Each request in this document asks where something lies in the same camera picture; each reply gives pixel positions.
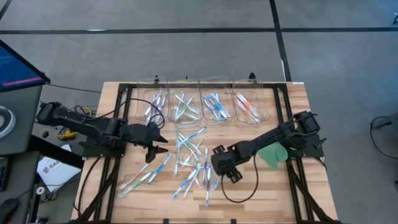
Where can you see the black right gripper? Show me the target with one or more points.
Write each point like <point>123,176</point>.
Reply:
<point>222,163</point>

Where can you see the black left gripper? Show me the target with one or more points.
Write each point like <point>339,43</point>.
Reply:
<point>141,133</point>

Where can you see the purple white toothbrush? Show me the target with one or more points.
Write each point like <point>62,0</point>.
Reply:
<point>153,102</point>
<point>205,166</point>
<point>161,107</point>
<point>154,109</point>
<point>207,189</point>

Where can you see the orange white toothbrush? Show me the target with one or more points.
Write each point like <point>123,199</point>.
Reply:
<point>197,182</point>
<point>248,105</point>
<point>247,112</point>
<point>192,181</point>
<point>248,101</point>
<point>134,176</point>

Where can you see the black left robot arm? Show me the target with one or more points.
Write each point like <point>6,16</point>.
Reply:
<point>81,124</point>

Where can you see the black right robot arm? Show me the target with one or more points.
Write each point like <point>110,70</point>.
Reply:
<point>273,135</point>

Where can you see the green cloth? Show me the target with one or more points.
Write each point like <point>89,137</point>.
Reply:
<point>270,154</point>

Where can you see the clear plastic bin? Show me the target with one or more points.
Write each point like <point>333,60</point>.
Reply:
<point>141,93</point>
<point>196,90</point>
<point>231,93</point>
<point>264,102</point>

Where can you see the yellow hand tool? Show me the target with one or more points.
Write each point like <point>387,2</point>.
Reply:
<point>66,135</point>

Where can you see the white paper sheet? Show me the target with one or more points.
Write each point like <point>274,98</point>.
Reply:
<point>57,174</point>

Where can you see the small white tape roll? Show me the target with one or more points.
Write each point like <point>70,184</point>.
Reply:
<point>40,190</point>

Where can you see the white round roll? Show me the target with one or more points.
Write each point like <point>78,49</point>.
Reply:
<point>6,123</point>

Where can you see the monitor with blue screen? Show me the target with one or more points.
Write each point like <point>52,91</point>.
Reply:
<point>18,68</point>

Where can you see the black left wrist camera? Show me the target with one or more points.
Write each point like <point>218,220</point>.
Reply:
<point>150,155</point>

